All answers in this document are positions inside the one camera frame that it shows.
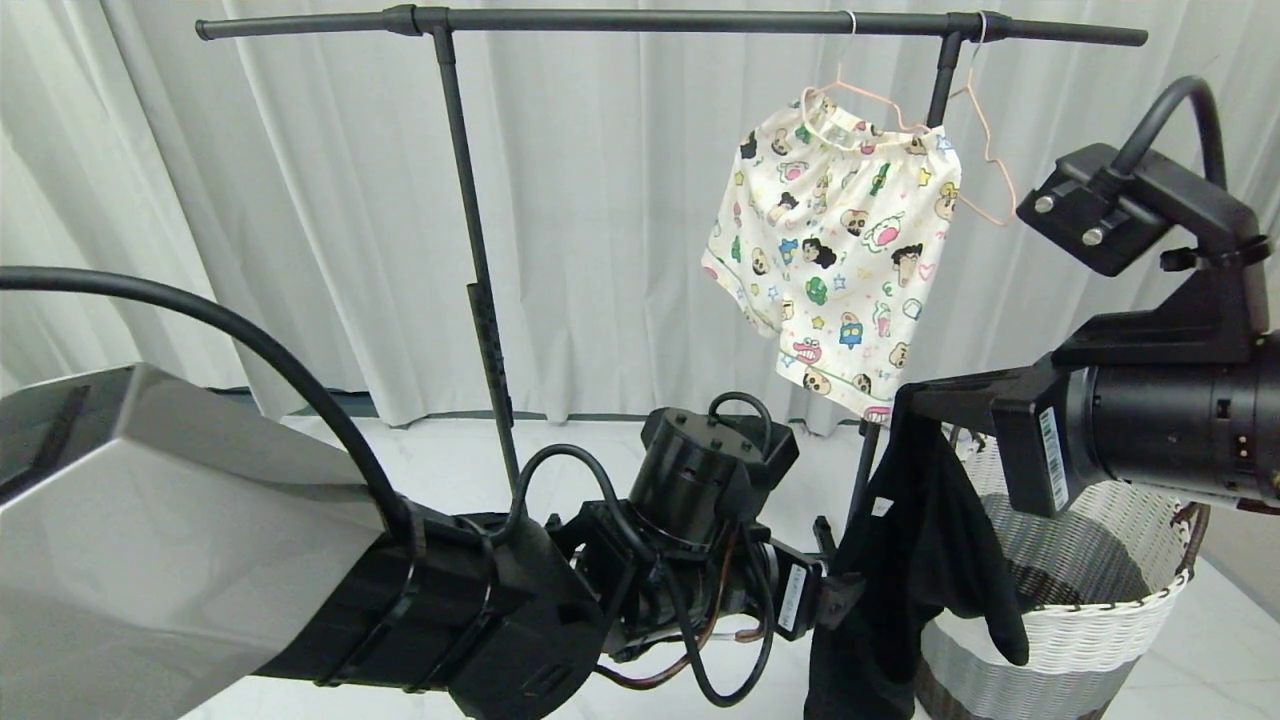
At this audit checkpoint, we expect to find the white curtain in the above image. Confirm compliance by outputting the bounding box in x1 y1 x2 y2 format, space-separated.
0 0 1280 441

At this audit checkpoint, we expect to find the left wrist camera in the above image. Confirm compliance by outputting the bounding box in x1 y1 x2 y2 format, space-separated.
735 420 801 493

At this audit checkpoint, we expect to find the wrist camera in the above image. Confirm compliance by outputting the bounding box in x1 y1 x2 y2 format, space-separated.
1017 143 1276 369
735 420 801 493

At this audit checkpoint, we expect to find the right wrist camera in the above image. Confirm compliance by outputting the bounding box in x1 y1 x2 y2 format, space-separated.
1017 143 1276 369

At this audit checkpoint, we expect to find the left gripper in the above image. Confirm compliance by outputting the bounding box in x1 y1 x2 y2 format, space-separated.
735 540 867 646

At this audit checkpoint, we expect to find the black cable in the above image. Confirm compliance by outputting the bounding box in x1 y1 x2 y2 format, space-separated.
0 265 776 708
1108 75 1229 191

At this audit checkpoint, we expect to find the black garment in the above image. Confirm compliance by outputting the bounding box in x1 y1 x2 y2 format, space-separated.
803 385 1031 720

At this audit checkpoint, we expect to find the black clothes rack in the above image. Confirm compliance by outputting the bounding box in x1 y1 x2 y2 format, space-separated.
196 5 1149 561

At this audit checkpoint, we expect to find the pink clothes hanger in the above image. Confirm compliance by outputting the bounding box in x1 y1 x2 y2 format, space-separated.
800 12 931 136
945 12 1019 229

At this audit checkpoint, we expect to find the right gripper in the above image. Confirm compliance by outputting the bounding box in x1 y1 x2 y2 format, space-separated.
905 358 1280 519

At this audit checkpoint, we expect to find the cream printed garment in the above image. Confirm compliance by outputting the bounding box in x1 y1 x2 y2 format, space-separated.
702 88 963 426

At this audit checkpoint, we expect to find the white laundry basket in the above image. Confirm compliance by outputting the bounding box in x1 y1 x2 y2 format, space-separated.
912 425 1211 720

